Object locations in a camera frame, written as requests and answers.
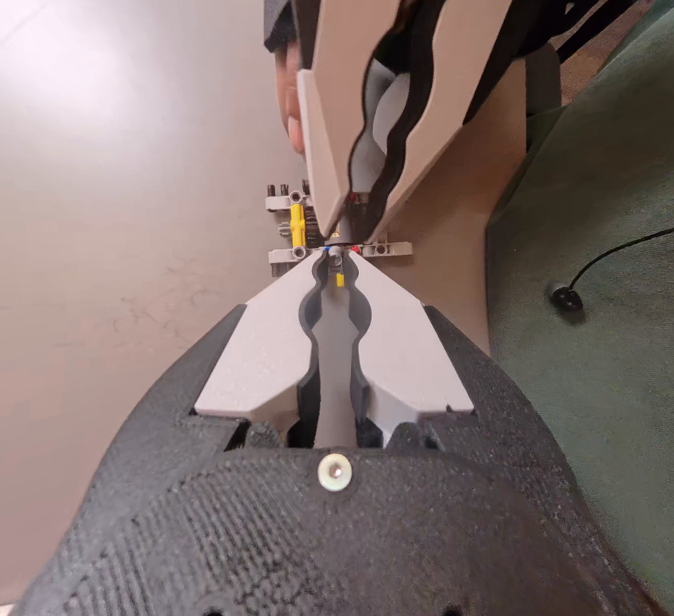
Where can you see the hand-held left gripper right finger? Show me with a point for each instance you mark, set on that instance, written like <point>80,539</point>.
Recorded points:
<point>416,358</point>

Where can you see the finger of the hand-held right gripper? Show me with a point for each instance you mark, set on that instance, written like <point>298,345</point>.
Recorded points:
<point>342,47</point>
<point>463,58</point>

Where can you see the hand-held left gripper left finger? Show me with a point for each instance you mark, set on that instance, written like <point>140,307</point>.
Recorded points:
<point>252,358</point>

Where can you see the small grey lego differential assembly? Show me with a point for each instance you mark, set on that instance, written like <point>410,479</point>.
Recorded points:
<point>295,253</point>

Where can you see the person's right hand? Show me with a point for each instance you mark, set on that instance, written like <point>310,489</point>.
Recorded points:
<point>289,95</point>

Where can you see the small grey lego connector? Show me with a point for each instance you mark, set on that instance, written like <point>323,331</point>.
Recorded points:
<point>335,258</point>

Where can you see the person's green sweatshirt torso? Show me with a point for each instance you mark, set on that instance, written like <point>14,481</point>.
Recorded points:
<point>579,311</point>

